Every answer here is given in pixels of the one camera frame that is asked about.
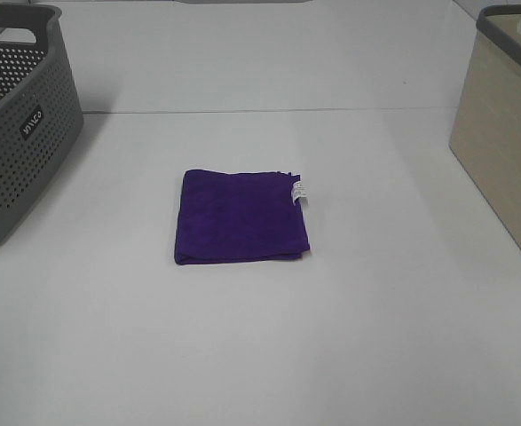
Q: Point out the purple towel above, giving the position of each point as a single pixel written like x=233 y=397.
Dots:
x=241 y=217

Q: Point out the beige basket with grey rim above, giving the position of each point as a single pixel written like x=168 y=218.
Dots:
x=486 y=135

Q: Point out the grey perforated plastic basket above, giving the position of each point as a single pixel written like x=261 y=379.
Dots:
x=40 y=113

